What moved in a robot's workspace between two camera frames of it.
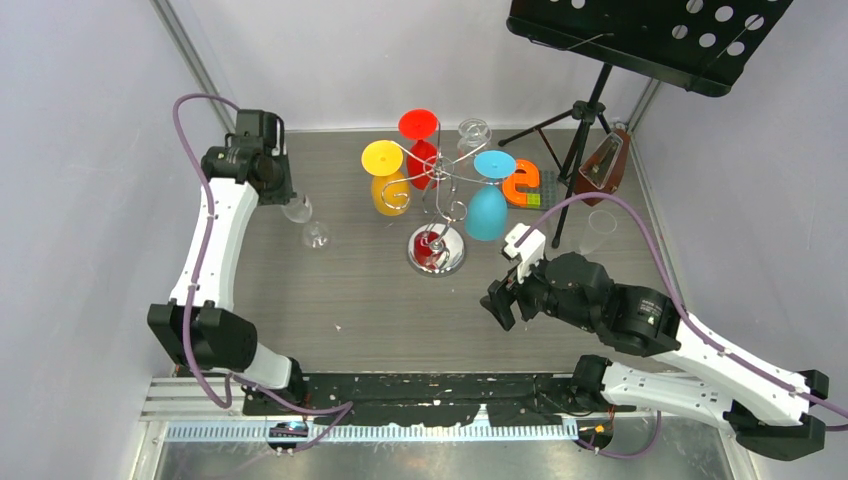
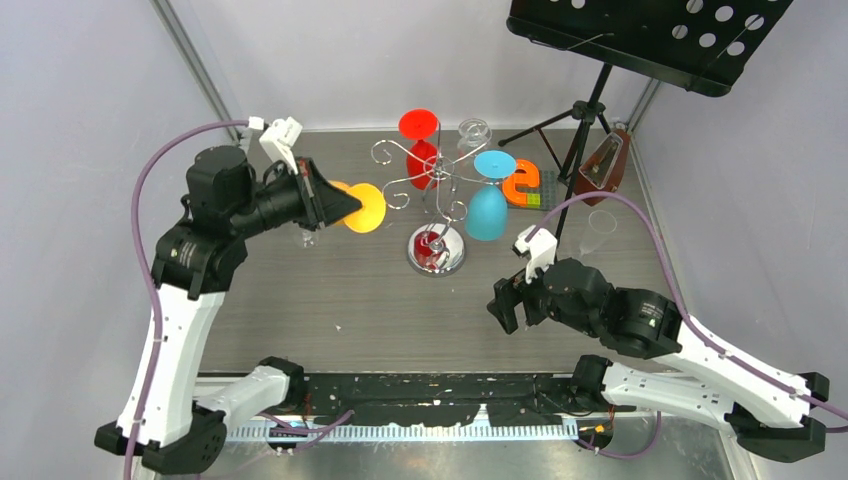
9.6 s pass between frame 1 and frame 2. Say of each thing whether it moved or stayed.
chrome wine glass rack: stayed
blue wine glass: stayed
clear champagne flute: stayed
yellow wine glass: moved
